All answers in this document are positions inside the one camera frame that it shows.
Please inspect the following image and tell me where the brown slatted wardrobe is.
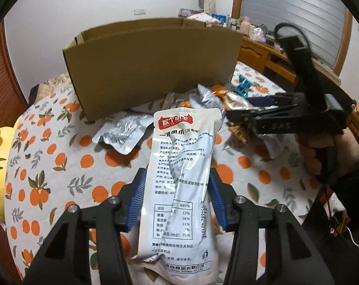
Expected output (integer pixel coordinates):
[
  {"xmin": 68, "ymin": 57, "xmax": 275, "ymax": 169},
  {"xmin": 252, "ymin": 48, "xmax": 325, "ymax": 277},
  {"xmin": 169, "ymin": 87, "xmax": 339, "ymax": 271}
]
[{"xmin": 0, "ymin": 21, "xmax": 28, "ymax": 128}]

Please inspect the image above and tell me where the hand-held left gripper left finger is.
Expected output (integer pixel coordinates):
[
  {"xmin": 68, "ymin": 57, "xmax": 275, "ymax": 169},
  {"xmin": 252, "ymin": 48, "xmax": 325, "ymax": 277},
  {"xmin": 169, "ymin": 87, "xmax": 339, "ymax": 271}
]
[{"xmin": 24, "ymin": 168, "xmax": 147, "ymax": 285}]

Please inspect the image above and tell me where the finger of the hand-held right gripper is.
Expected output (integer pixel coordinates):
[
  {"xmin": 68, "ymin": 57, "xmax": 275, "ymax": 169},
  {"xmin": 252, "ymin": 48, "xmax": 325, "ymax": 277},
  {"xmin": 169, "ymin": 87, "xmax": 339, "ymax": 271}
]
[
  {"xmin": 226, "ymin": 106, "xmax": 299, "ymax": 126},
  {"xmin": 246, "ymin": 93, "xmax": 306, "ymax": 110}
]

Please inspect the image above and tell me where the orange-print bed sheet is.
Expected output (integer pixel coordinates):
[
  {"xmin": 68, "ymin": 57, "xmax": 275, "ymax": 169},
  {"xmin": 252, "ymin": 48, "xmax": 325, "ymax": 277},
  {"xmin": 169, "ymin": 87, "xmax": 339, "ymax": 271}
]
[{"xmin": 4, "ymin": 61, "xmax": 346, "ymax": 285}]

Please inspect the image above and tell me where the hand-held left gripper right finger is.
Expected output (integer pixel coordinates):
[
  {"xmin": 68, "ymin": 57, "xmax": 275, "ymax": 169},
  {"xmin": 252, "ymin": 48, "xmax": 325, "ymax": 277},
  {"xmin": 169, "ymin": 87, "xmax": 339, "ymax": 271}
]
[{"xmin": 208, "ymin": 168, "xmax": 336, "ymax": 285}]

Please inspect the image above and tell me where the person's right hand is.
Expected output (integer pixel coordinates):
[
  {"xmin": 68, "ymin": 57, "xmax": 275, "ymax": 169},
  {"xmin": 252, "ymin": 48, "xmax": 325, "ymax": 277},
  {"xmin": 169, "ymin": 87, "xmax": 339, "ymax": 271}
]
[{"xmin": 297, "ymin": 128, "xmax": 359, "ymax": 181}]

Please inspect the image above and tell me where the brown cardboard box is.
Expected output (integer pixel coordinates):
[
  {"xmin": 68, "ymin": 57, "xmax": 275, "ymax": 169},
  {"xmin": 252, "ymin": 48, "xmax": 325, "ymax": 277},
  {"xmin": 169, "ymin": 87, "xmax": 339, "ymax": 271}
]
[{"xmin": 63, "ymin": 17, "xmax": 244, "ymax": 125}]

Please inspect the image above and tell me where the silver snack packet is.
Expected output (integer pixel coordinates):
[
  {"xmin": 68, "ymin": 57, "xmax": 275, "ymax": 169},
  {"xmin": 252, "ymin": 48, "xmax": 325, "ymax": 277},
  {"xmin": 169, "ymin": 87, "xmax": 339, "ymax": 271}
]
[
  {"xmin": 92, "ymin": 114, "xmax": 155, "ymax": 155},
  {"xmin": 188, "ymin": 84, "xmax": 227, "ymax": 116}
]

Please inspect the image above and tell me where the grey window blind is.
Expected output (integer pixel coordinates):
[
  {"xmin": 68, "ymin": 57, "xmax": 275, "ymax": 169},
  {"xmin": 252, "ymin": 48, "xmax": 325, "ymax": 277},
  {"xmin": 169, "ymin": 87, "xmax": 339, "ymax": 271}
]
[{"xmin": 240, "ymin": 0, "xmax": 348, "ymax": 67}]

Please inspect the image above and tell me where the clear orange-label snack packet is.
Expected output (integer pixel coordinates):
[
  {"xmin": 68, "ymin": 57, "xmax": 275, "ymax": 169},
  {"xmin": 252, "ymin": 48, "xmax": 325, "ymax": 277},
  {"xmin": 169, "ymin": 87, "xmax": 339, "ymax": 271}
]
[{"xmin": 222, "ymin": 92, "xmax": 252, "ymax": 111}]

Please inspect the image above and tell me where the flat silver snack packet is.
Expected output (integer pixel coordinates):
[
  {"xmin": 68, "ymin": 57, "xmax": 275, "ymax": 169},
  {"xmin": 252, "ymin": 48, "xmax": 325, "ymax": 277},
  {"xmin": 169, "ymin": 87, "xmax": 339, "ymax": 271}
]
[{"xmin": 92, "ymin": 114, "xmax": 155, "ymax": 155}]

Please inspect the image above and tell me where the teal snack wrapper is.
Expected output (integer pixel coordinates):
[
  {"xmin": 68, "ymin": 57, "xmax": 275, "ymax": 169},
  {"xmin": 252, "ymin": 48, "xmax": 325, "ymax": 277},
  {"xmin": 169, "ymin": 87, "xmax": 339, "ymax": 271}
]
[{"xmin": 233, "ymin": 74, "xmax": 255, "ymax": 97}]

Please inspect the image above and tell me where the folded pink white cloth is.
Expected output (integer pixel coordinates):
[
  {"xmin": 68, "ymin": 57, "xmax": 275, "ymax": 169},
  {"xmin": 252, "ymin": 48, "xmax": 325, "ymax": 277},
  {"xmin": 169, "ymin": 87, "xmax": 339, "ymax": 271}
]
[{"xmin": 186, "ymin": 13, "xmax": 225, "ymax": 28}]

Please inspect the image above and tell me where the white cable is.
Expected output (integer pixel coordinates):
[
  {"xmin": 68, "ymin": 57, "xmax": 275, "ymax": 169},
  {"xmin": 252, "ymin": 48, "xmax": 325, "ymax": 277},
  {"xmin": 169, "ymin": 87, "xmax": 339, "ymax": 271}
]
[{"xmin": 345, "ymin": 228, "xmax": 359, "ymax": 249}]

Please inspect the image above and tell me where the white long snack packet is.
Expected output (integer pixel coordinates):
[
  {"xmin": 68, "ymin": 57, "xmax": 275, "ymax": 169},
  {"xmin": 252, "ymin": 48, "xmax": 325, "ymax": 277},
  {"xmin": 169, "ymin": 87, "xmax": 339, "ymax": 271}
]
[{"xmin": 129, "ymin": 108, "xmax": 222, "ymax": 282}]

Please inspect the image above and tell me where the white crinkled snack packet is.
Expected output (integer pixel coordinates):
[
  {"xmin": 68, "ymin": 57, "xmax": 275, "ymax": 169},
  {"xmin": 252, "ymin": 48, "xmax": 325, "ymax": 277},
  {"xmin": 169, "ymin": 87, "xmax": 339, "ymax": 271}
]
[{"xmin": 256, "ymin": 133, "xmax": 299, "ymax": 159}]

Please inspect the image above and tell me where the floral blanket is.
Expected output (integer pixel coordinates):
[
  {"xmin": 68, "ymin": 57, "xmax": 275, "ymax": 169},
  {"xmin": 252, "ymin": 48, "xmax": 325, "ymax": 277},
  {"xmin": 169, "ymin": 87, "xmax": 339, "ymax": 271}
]
[{"xmin": 28, "ymin": 73, "xmax": 76, "ymax": 105}]

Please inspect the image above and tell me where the dark cloth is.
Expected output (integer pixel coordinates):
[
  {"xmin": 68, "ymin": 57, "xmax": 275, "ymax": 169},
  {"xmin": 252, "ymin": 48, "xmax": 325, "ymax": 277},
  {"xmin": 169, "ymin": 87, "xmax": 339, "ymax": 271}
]
[{"xmin": 28, "ymin": 85, "xmax": 43, "ymax": 105}]

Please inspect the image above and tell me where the orange snack packet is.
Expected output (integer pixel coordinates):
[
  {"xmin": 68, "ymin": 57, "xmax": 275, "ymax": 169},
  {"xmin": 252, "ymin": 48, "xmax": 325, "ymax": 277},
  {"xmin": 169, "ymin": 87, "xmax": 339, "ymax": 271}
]
[{"xmin": 211, "ymin": 85, "xmax": 237, "ymax": 99}]

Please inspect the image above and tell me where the gold brown snack packet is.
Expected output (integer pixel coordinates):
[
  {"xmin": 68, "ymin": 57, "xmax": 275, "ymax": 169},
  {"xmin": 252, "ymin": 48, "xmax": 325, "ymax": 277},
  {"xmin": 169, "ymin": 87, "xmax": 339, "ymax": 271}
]
[{"xmin": 228, "ymin": 122, "xmax": 252, "ymax": 148}]

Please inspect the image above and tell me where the wooden dresser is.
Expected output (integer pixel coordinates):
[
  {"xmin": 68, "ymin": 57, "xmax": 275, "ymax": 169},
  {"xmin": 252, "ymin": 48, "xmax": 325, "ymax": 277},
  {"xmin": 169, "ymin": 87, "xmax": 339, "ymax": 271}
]
[{"xmin": 235, "ymin": 33, "xmax": 305, "ymax": 93}]

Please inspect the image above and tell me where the tissue pack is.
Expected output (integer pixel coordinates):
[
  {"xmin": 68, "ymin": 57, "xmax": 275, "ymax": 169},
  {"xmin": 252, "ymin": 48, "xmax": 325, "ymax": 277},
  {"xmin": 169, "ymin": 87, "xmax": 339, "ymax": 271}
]
[{"xmin": 252, "ymin": 27, "xmax": 268, "ymax": 41}]

